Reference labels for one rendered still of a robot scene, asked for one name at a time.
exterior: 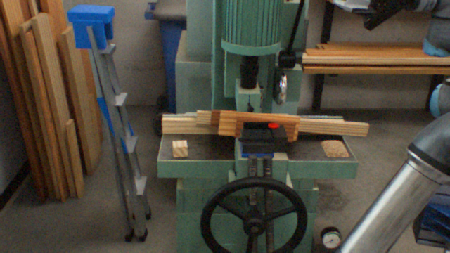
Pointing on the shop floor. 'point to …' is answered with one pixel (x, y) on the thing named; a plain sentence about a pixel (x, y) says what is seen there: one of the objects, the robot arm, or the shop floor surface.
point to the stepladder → (112, 108)
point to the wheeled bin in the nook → (166, 7)
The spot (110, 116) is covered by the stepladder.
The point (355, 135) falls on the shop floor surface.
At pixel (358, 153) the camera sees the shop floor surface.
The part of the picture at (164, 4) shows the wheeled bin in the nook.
